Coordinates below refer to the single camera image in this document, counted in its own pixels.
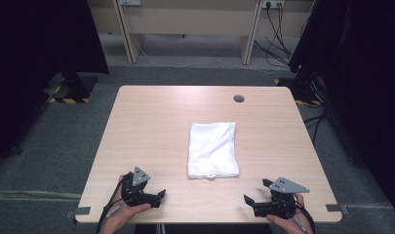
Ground person's left hand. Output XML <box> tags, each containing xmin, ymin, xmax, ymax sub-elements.
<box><xmin>99</xmin><ymin>175</ymin><xmax>152</xmax><ymax>234</ymax></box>

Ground white wall socket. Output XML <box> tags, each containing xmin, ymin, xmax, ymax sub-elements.
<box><xmin>261</xmin><ymin>0</ymin><xmax>286</xmax><ymax>9</ymax></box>

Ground left hand-held gripper cable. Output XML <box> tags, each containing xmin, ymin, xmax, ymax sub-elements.
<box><xmin>96</xmin><ymin>172</ymin><xmax>135</xmax><ymax>234</ymax></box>

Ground person's right hand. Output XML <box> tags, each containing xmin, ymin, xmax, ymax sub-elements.
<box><xmin>266</xmin><ymin>193</ymin><xmax>315</xmax><ymax>234</ymax></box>

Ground black stand base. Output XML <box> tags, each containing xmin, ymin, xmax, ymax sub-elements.
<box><xmin>53</xmin><ymin>70</ymin><xmax>99</xmax><ymax>102</ymax></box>

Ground thin white floor cable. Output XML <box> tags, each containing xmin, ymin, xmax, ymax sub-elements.
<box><xmin>130</xmin><ymin>32</ymin><xmax>286</xmax><ymax>76</ymax></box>

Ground white printed t-shirt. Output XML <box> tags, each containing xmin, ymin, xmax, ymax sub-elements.
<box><xmin>186</xmin><ymin>121</ymin><xmax>241</xmax><ymax>180</ymax></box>

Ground black curtain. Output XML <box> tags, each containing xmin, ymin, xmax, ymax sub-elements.
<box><xmin>288</xmin><ymin>0</ymin><xmax>395</xmax><ymax>217</ymax></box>
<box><xmin>0</xmin><ymin>0</ymin><xmax>110</xmax><ymax>168</ymax></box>

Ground grey tape strip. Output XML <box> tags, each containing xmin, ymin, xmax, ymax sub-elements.
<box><xmin>65</xmin><ymin>206</ymin><xmax>92</xmax><ymax>219</ymax></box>
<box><xmin>325</xmin><ymin>204</ymin><xmax>351</xmax><ymax>215</ymax></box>

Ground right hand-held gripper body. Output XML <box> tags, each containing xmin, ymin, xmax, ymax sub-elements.
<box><xmin>253</xmin><ymin>176</ymin><xmax>311</xmax><ymax>219</ymax></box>

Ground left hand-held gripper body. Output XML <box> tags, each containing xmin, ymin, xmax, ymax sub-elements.
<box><xmin>120</xmin><ymin>166</ymin><xmax>151</xmax><ymax>208</ymax></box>

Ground black power cables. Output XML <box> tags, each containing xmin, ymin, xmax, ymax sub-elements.
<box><xmin>253</xmin><ymin>3</ymin><xmax>294</xmax><ymax>70</ymax></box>

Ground yellow black hazard tape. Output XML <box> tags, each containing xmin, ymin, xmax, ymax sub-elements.
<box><xmin>48</xmin><ymin>97</ymin><xmax>91</xmax><ymax>105</ymax></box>
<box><xmin>295</xmin><ymin>99</ymin><xmax>323</xmax><ymax>107</ymax></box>

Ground black floor cables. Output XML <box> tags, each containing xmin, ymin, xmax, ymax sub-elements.
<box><xmin>302</xmin><ymin>111</ymin><xmax>329</xmax><ymax>146</ymax></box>

